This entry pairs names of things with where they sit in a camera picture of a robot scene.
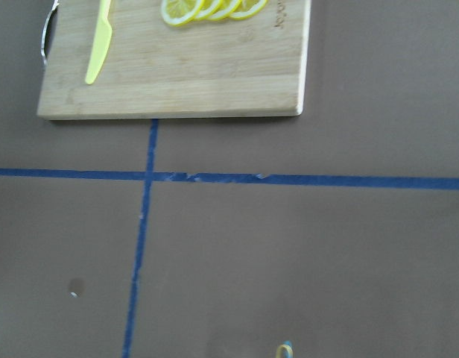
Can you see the yellow plastic knife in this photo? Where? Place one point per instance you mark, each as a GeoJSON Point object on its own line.
{"type": "Point", "coordinates": [101, 42]}

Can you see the wooden cutting board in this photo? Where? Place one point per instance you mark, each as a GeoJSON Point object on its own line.
{"type": "Point", "coordinates": [253, 67]}

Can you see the lemon slice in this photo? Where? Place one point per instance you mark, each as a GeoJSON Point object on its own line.
{"type": "Point", "coordinates": [207, 9]}
{"type": "Point", "coordinates": [225, 8]}
{"type": "Point", "coordinates": [179, 12]}
{"type": "Point", "coordinates": [247, 9]}

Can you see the yellow rubber band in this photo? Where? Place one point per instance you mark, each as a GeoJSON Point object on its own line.
{"type": "Point", "coordinates": [280, 351]}

